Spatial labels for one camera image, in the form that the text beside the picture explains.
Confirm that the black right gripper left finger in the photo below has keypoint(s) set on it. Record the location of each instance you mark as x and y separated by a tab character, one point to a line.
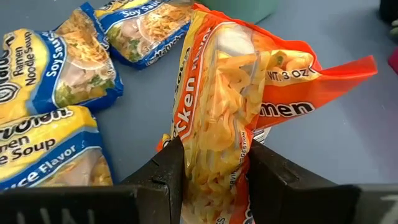
140	199

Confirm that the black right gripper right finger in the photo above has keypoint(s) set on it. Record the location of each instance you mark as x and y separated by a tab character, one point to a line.
280	196

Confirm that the blue soy sauce ramen pack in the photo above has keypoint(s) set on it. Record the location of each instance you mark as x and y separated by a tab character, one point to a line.
59	68
140	31
53	146

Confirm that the orange chicken ramen pack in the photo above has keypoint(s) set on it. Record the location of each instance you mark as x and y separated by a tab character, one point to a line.
224	109

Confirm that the pink plastic bin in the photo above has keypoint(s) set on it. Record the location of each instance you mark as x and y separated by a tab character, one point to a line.
393	60

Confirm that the teal plastic bin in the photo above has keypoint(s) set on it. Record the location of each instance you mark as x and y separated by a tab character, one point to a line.
242	9

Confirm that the small potted succulent plant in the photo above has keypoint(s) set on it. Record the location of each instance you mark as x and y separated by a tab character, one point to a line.
388	11

